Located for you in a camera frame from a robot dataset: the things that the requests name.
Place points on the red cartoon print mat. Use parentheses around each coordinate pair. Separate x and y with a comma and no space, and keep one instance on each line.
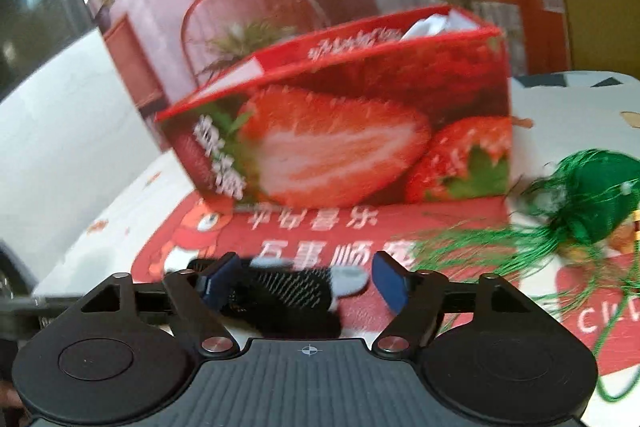
(450,227)

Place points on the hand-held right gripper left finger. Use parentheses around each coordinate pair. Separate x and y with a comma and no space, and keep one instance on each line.
(217,283)

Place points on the green tassel ornament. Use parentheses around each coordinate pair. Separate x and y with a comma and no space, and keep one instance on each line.
(595,202)

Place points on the white cloth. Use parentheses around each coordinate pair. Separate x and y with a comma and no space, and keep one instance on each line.
(430,26)

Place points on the black and grey sock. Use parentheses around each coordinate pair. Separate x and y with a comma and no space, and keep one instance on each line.
(285,287)

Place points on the red strawberry print box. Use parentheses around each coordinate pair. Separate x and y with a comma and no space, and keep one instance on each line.
(340,147)

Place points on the dark window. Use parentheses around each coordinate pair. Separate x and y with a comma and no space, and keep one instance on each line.
(30,7)

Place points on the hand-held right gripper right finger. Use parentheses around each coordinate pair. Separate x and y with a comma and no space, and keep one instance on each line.
(391,283)

